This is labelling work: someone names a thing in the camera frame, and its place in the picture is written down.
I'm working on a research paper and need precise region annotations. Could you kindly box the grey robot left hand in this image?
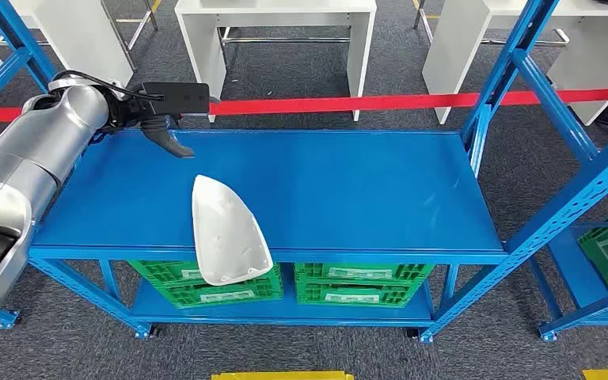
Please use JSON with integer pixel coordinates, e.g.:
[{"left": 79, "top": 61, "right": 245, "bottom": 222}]
[{"left": 140, "top": 114, "right": 196, "bottom": 160}]

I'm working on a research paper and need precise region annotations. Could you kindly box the white plastic shell part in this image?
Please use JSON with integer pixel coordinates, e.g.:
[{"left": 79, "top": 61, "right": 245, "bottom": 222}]
[{"left": 191, "top": 174, "right": 275, "bottom": 287}]

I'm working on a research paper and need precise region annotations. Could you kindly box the white desk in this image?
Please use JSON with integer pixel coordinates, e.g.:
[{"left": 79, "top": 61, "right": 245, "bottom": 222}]
[
  {"left": 174, "top": 0, "right": 378, "bottom": 123},
  {"left": 0, "top": 0, "right": 135, "bottom": 97},
  {"left": 421, "top": 0, "right": 608, "bottom": 127}
]

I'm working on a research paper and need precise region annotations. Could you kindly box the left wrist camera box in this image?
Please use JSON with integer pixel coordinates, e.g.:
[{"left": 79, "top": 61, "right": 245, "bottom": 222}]
[{"left": 108, "top": 81, "right": 211, "bottom": 130}]

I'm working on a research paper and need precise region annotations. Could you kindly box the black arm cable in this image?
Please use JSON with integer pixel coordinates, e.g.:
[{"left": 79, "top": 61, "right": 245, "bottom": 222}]
[{"left": 47, "top": 69, "right": 166, "bottom": 101}]

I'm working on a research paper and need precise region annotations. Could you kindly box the steel table frame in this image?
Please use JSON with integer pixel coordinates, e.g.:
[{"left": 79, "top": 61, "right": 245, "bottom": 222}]
[
  {"left": 412, "top": 0, "right": 571, "bottom": 49},
  {"left": 217, "top": 26, "right": 353, "bottom": 54}
]

